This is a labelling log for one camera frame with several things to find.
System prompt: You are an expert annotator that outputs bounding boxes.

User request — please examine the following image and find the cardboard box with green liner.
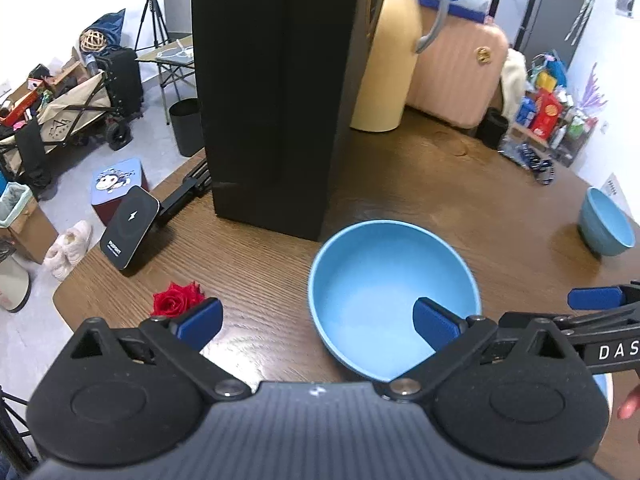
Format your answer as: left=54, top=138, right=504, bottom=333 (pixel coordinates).
left=0, top=182, right=58, bottom=263

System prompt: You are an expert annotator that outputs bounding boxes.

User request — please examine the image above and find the white round base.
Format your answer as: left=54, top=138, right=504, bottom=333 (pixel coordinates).
left=0, top=255, right=33, bottom=313

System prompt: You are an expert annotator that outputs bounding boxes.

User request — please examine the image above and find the black wire rack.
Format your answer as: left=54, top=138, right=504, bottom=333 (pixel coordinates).
left=0, top=385, right=38, bottom=476

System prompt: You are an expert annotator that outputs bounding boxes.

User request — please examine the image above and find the beige folding wagon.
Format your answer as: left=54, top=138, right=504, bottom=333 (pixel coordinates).
left=0, top=67, right=116, bottom=186

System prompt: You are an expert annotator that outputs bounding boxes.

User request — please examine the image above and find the black camera tripod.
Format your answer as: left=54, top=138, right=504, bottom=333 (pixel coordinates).
left=134, top=0, right=171, bottom=53

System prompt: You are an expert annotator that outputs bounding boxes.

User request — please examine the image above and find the black trash bin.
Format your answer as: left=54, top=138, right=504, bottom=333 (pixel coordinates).
left=169, top=99, right=205, bottom=157

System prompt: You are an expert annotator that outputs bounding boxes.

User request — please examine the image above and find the white wall sticker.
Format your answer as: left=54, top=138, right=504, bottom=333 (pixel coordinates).
left=602, top=172, right=632, bottom=211

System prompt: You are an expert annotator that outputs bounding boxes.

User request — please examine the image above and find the grey refrigerator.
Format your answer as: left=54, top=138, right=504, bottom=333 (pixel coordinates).
left=515, top=0, right=596, bottom=61

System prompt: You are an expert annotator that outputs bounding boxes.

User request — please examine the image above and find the black power bank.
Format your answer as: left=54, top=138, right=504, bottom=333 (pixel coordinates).
left=100, top=185, right=161, bottom=271

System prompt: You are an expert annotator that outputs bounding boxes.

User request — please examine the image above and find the beige cloth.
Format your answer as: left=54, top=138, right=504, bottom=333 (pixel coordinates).
left=500, top=49, right=529, bottom=121

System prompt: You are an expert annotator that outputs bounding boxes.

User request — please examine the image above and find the cream kettle with grey handle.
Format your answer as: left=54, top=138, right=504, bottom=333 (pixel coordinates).
left=350, top=0, right=451, bottom=133

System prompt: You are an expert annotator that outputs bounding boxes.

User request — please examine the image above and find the black folding stand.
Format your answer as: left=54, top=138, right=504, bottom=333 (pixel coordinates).
left=157, top=160, right=213, bottom=226

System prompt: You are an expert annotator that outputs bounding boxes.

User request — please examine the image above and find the pink suitcase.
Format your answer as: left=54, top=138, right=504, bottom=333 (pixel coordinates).
left=405, top=12, right=510, bottom=130

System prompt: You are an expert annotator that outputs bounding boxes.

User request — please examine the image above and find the beige folding table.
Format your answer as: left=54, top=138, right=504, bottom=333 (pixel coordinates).
left=136, top=35, right=196, bottom=126

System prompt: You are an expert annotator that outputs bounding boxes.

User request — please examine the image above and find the pile of colourful bags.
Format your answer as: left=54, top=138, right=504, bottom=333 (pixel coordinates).
left=530, top=50, right=568, bottom=91

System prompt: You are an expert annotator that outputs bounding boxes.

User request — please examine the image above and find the white folded umbrella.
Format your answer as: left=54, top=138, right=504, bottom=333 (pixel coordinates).
left=565, top=0, right=598, bottom=43

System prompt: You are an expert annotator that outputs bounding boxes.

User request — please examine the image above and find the red box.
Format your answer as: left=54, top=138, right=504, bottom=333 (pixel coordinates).
left=530, top=89, right=561, bottom=133

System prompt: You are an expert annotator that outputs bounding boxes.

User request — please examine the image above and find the black cup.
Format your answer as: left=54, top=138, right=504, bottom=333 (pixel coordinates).
left=475, top=108, right=511, bottom=150

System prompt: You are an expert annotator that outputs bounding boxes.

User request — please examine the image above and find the red rose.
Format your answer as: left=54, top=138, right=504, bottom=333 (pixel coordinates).
left=150, top=282, right=207, bottom=318

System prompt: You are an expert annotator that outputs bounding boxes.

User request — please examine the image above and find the blue bowl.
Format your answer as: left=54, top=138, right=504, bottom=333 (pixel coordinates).
left=307, top=220, right=482, bottom=382
left=578, top=186, right=637, bottom=257

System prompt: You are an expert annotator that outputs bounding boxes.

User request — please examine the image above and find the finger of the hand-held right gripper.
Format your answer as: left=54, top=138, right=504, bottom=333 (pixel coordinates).
left=567, top=282, right=640, bottom=312
left=499, top=302, right=640, bottom=345

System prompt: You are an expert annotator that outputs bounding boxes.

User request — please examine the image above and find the storage rack with bottles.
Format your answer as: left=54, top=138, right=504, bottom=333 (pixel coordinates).
left=550, top=90, right=598, bottom=166

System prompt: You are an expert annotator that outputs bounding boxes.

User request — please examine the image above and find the blue box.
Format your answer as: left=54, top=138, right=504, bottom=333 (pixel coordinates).
left=515, top=95, right=538, bottom=126

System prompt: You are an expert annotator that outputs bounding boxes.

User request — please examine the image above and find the purple flower wall decal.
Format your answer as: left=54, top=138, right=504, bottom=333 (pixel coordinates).
left=582, top=62, right=610, bottom=111

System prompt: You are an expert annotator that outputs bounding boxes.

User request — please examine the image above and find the black rolling case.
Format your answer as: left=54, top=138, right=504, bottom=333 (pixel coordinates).
left=97, top=47, right=145, bottom=151

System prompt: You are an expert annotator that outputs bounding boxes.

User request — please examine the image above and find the cartoon print stool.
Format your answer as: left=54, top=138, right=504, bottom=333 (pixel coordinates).
left=91, top=157, right=151, bottom=226

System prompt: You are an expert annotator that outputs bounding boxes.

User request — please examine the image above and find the person's right hand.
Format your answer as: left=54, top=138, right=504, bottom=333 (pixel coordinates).
left=616, top=385, right=640, bottom=422

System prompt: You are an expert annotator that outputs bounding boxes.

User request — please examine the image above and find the white shoe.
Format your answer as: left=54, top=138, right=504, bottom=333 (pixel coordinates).
left=60, top=220, right=93, bottom=263
left=42, top=240, right=76, bottom=281

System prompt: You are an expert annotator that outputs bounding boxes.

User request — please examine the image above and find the blue and white lanyard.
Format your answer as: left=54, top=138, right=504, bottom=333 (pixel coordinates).
left=500, top=141, right=556, bottom=187

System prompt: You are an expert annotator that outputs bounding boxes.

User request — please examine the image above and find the black box on table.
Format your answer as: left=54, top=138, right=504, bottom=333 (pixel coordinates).
left=191, top=0, right=397, bottom=242

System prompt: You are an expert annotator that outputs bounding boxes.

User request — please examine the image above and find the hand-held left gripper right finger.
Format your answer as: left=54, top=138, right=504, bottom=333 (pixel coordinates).
left=387, top=297, right=576, bottom=403

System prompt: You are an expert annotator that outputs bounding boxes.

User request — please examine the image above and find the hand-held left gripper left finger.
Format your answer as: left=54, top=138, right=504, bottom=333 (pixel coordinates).
left=70, top=297, right=253, bottom=402

